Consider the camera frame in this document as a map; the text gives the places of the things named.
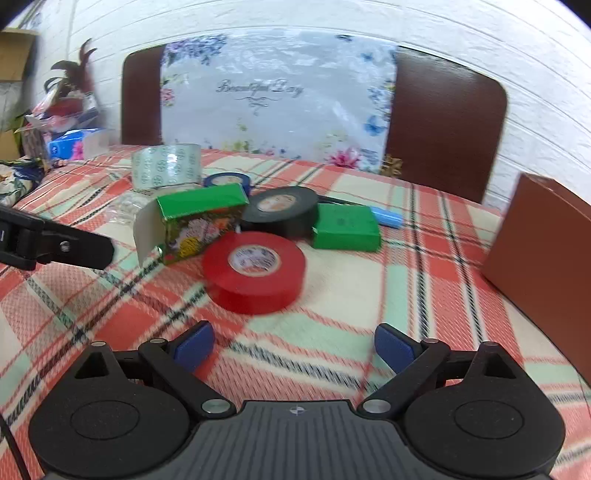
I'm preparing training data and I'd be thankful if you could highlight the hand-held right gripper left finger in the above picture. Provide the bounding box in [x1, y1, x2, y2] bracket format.
[74, 322, 237, 418]

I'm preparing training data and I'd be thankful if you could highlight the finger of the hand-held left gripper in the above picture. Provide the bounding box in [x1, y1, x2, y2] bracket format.
[0, 204, 116, 271]

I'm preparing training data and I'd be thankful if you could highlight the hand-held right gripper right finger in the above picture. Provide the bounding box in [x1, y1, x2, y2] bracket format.
[358, 323, 517, 418]

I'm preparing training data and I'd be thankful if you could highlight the red tape roll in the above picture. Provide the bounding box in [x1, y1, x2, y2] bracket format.
[202, 232, 307, 315]

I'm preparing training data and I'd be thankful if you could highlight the clear patterned tape roll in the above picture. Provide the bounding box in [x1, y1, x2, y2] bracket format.
[131, 143, 203, 191]

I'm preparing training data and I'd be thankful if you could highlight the green printed box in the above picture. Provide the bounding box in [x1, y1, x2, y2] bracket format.
[133, 183, 251, 267]

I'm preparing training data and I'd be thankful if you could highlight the brown cardboard box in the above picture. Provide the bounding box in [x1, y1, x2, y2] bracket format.
[481, 172, 591, 348]

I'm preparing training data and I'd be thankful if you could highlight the crumpled clear plastic wrap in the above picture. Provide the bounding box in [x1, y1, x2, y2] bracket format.
[104, 191, 155, 227]

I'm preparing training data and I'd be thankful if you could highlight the plaid tablecloth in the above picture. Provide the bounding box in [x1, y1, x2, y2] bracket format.
[0, 145, 591, 480]

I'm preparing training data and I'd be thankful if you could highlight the floral dark cloth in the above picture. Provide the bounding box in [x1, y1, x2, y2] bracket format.
[0, 158, 46, 208]

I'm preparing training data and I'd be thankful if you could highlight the blue tissue pack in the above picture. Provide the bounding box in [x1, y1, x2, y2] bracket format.
[46, 128, 108, 161]

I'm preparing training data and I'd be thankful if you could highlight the plain green box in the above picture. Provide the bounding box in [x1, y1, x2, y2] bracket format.
[311, 203, 382, 252]

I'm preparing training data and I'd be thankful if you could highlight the light blue lighter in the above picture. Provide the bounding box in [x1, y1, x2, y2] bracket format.
[372, 206, 404, 229]

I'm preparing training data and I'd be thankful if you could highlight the black pen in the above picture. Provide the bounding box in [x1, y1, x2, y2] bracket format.
[318, 195, 370, 208]

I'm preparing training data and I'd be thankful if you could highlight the black tape roll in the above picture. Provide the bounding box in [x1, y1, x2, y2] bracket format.
[239, 187, 320, 240]

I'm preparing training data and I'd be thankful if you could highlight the blue tape roll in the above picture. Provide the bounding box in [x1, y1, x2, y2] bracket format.
[204, 172, 252, 198]

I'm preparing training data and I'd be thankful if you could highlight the dark red leafy plant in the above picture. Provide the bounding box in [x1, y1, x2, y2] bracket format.
[44, 38, 99, 112]

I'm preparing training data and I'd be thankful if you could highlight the open cardboard carton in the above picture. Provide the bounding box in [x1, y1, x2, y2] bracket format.
[0, 28, 38, 158]

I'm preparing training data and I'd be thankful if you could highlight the brown wooden chair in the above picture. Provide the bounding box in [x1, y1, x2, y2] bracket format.
[121, 44, 509, 205]

